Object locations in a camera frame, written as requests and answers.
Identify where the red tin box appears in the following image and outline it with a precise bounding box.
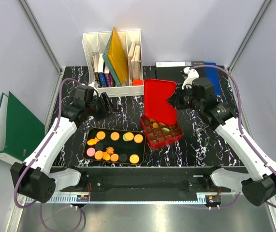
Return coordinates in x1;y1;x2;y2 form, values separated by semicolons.
140;115;184;149

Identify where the large round biscuit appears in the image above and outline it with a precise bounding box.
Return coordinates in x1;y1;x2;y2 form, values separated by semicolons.
96;131;106;140

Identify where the yellow teal book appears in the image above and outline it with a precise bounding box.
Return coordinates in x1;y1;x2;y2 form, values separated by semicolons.
102;27;129;87

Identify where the black folder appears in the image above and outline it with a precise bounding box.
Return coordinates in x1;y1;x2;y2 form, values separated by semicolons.
156;61;204;83

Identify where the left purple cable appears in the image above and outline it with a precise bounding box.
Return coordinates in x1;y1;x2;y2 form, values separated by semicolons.
13;78;97;232

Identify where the far right round biscuit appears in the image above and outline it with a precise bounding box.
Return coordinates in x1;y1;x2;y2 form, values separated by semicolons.
134;134;144;144

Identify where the plain round orange cookie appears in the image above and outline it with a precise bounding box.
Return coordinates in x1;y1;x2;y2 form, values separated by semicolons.
110;154;119;162

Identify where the black sandwich cookie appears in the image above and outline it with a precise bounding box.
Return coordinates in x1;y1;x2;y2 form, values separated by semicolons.
119;153;128;163
95;142;104;151

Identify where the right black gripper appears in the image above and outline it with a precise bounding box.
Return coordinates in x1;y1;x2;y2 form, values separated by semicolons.
166;83;203;113

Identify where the corner round biscuit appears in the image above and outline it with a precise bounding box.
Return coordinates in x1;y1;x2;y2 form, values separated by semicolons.
129;154;140;164

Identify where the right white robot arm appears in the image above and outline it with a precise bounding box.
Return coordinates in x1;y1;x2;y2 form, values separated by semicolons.
169;77;276;206

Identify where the small fish cookie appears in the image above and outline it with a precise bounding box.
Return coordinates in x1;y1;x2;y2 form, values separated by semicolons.
103;152;111;161

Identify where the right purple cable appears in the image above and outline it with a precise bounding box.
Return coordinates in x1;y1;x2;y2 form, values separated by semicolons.
183;65;276;210

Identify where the red tin lid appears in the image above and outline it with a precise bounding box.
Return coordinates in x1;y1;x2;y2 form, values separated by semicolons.
144;79;177;125

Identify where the fish shaped cookie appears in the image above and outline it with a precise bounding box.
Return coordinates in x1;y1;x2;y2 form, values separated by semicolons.
87;138;100;146

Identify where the white file organizer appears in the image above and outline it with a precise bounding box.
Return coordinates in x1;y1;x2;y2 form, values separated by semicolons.
82;28;144;97

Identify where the orange small box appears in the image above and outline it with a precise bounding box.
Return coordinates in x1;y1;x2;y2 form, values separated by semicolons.
132;79;143;86

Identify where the purple cable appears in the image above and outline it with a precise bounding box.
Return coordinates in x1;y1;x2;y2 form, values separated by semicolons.
13;78;97;232
183;65;276;210

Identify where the swirl meringue cookie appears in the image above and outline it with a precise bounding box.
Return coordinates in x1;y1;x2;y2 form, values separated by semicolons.
106;146;114;155

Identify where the pink sandwich cookie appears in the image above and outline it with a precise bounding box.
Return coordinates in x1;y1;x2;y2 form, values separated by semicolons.
87;147;96;157

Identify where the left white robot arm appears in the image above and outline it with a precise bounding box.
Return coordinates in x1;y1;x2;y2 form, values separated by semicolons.
10;85;117;207

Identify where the lower round biscuit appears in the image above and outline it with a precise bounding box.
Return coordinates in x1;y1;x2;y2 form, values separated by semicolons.
94;150;103;160

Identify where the round cookie in box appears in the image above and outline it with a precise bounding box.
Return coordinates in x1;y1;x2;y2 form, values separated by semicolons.
152;122;159;128

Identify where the round biscuit behind green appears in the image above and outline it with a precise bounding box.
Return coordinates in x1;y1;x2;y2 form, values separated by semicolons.
110;131;120;141

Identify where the blue folder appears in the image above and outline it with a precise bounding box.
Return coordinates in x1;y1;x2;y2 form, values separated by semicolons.
205;67;221;96

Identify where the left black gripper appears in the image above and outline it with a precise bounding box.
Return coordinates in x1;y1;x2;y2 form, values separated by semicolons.
86;92;119;121

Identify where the green ring binder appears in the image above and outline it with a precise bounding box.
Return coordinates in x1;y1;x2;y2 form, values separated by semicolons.
0;92;45;165

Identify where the black cookie tray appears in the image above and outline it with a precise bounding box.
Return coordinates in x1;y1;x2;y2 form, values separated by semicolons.
83;128;146;165

